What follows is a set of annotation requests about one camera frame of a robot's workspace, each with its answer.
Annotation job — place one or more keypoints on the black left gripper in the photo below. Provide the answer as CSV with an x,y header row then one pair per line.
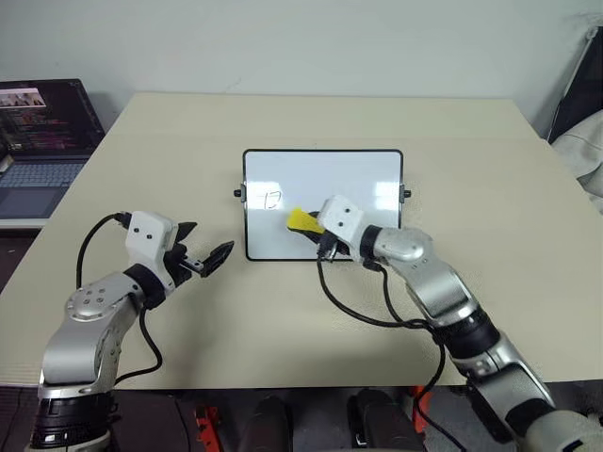
x,y
181,270

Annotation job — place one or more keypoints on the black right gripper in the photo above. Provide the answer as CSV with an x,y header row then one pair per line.
x,y
332,248

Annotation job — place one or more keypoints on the yellow whiteboard eraser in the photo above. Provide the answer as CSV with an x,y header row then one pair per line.
x,y
301,220

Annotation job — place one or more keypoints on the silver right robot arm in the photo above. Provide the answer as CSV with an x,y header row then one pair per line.
x,y
438,287

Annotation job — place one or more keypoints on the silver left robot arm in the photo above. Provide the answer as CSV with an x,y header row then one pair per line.
x,y
75,339

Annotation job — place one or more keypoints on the black framed small whiteboard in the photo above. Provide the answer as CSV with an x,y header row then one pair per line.
x,y
325,179

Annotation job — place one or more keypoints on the orange plastic part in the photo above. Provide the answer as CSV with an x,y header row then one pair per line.
x,y
420,409
207,426

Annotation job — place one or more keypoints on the open grey laptop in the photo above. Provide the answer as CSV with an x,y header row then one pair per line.
x,y
42,141

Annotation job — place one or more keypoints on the dark rounded shape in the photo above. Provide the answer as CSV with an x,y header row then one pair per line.
x,y
377,421
271,424

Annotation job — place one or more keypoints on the white cloth bundle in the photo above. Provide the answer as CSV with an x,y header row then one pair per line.
x,y
581,150

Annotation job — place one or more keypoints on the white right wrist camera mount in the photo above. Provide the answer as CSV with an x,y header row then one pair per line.
x,y
341,219

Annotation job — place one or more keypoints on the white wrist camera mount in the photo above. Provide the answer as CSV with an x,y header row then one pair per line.
x,y
146,235
341,219

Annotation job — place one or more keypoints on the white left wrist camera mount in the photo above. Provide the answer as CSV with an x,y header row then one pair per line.
x,y
146,235

